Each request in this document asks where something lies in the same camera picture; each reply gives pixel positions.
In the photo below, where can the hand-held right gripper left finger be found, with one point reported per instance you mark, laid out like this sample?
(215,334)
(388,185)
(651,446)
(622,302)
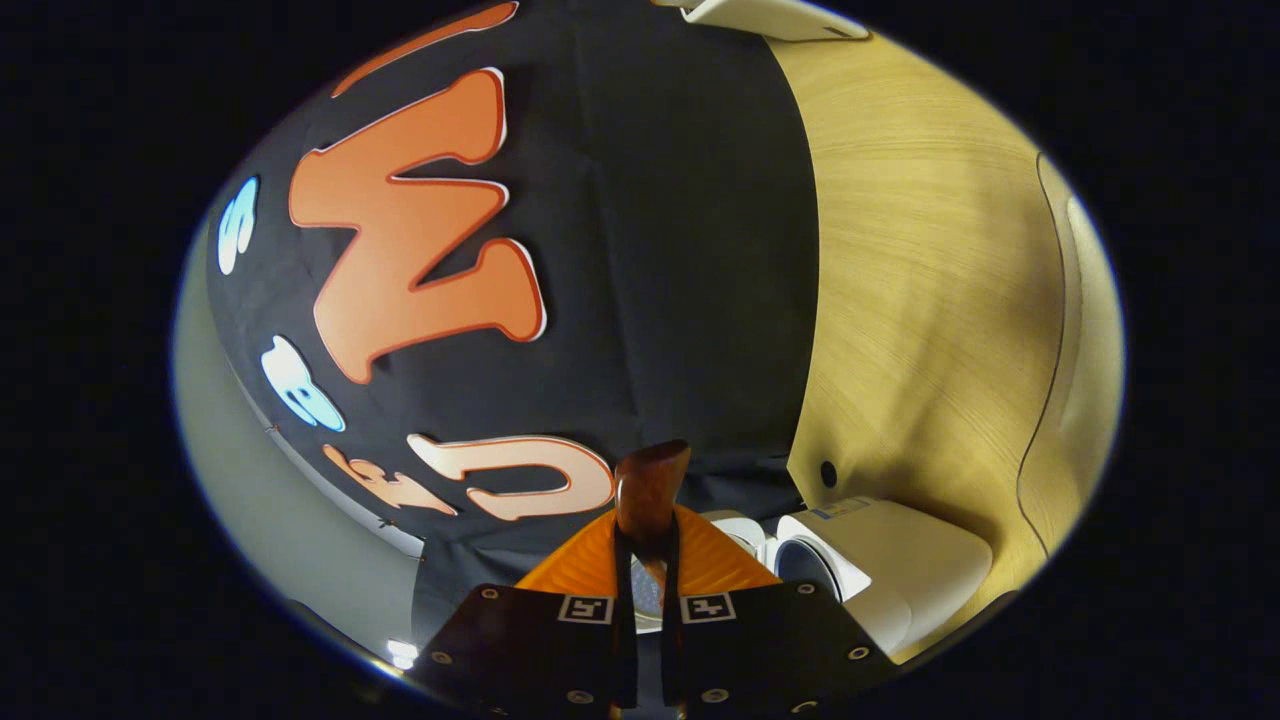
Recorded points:
(626,650)

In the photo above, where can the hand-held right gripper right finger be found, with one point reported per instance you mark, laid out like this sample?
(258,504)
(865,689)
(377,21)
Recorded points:
(672,650)

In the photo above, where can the brown wooden spoon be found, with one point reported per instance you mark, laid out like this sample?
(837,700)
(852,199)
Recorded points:
(650,490)

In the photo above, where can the white rice cooker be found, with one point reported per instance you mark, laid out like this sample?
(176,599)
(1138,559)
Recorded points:
(900,570)

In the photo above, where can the black backdrop cloth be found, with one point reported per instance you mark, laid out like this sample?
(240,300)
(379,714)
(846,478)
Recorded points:
(650,250)

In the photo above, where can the clear plastic container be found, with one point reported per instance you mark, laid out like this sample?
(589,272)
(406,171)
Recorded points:
(1050,400)

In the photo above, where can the white toaster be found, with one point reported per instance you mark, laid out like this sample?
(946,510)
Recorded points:
(780,18)

